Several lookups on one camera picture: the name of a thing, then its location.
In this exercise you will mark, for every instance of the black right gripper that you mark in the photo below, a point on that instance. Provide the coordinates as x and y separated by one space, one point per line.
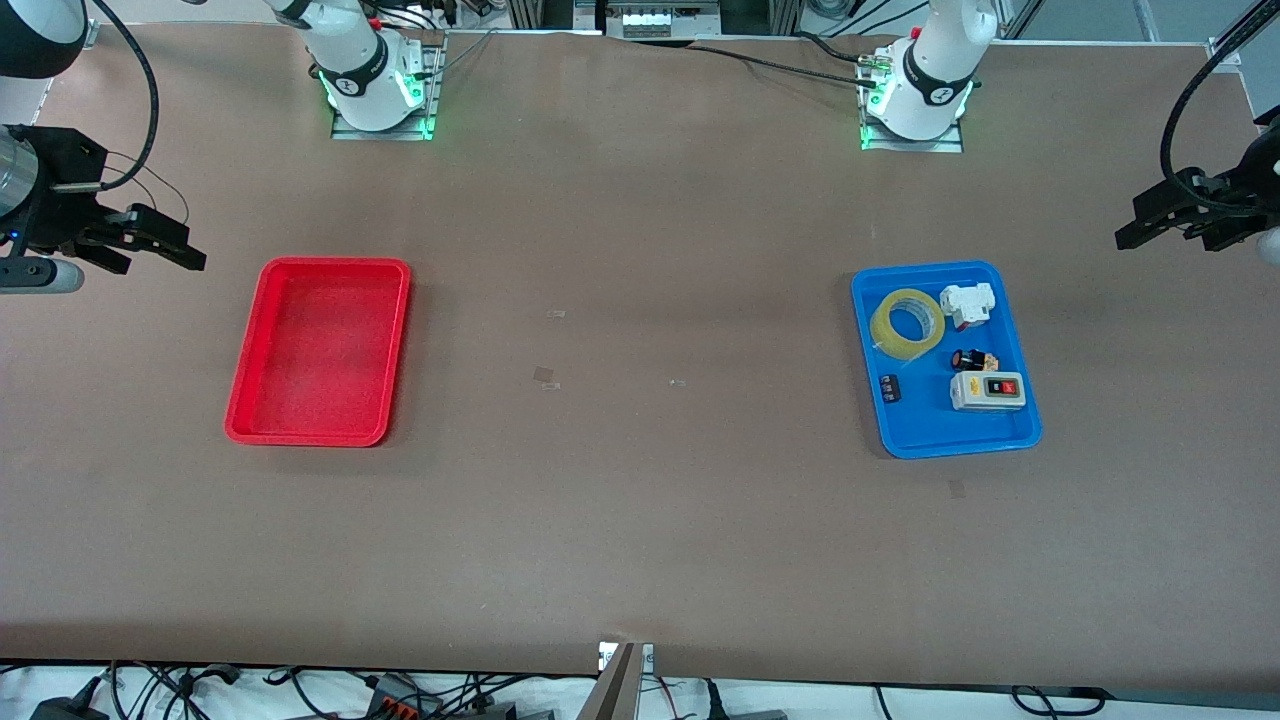
58 197

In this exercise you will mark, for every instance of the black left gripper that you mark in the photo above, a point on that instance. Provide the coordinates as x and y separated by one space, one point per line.
1232 199

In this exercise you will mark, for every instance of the yellow clear tape roll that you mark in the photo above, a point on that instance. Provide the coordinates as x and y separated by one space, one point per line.
885 337

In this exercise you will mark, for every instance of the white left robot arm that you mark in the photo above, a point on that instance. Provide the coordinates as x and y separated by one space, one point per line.
935 70

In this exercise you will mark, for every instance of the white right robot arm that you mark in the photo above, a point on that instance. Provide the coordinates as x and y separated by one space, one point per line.
355 60

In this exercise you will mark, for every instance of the red plastic tray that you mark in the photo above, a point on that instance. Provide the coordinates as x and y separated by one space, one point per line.
320 350

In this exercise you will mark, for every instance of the white circuit breaker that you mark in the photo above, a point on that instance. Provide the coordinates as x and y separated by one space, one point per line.
968 305

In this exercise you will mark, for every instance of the black red push button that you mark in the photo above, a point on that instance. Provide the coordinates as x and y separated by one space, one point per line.
970 360

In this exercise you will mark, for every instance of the blue plastic tray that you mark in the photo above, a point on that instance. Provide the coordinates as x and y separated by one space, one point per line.
925 420

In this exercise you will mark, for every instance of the small black terminal block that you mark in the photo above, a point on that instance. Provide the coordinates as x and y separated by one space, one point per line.
890 389

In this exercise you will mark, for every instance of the black power adapter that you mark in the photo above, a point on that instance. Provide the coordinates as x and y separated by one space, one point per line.
65 710

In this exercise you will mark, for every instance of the white power strip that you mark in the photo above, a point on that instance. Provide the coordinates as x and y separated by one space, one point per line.
665 22

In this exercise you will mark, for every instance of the metal corner bracket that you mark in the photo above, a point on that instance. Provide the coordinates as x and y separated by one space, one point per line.
1225 55

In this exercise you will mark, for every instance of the grey switch box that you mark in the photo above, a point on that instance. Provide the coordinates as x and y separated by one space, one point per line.
985 392

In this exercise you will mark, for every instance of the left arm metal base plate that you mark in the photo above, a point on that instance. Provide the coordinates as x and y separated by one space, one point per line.
915 145

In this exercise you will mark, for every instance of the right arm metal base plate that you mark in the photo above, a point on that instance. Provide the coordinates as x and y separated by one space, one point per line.
436 100

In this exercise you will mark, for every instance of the metal camera bracket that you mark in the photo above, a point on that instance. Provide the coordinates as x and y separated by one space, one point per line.
620 685

